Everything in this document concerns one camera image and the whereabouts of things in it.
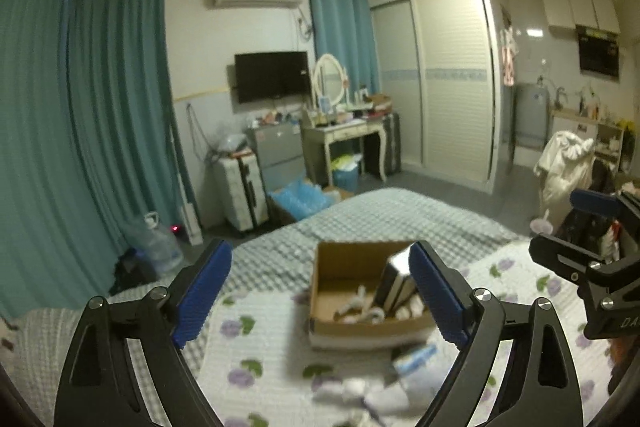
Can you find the clear water jug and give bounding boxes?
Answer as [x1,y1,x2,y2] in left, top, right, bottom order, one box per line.
[125,211,183,277]

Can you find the black range hood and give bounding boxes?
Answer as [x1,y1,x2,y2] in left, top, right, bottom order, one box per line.
[576,26,620,80]

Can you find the white clothes pile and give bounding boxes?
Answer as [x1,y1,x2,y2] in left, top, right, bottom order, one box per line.
[534,131,594,231]

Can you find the white dressing table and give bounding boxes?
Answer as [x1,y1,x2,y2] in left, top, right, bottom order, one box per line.
[300,108,387,185]

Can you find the oval vanity mirror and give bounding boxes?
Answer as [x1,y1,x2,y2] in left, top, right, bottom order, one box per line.
[311,53,348,107]

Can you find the white wall cabinets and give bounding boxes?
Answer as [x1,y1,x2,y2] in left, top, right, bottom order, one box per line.
[542,0,620,35]

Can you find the blue bubble wrap bag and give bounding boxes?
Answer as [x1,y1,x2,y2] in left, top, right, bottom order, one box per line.
[269,179,334,221]

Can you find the white sliding wardrobe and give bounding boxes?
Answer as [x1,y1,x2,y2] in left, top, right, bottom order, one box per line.
[371,0,502,194]

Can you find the white suitcase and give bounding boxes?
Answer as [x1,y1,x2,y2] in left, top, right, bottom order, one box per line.
[214,153,269,233]

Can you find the white floral quilt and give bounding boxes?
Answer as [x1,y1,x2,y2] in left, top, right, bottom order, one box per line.
[198,241,613,426]

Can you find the black wall television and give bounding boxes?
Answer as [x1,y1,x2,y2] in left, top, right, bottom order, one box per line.
[234,51,310,103]

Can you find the brown cardboard box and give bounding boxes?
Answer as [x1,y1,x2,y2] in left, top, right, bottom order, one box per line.
[308,241,435,351]

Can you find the white socks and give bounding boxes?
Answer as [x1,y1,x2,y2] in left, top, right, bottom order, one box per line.
[333,285,426,324]

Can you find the large teal curtain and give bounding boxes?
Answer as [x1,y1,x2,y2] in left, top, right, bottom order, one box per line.
[1,0,193,319]

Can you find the blue waste basket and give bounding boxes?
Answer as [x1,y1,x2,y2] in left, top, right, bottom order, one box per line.
[332,161,360,193]

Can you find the grey mini fridge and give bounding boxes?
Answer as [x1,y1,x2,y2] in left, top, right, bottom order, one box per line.
[246,122,306,192]

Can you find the hanging pink clothes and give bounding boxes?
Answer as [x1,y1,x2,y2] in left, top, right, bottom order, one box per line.
[500,26,518,87]

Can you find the narrow blue curtain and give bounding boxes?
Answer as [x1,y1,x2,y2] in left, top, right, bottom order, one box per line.
[309,0,380,93]

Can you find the grey washing machine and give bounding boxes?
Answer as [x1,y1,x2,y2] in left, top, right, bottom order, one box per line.
[514,83,549,150]

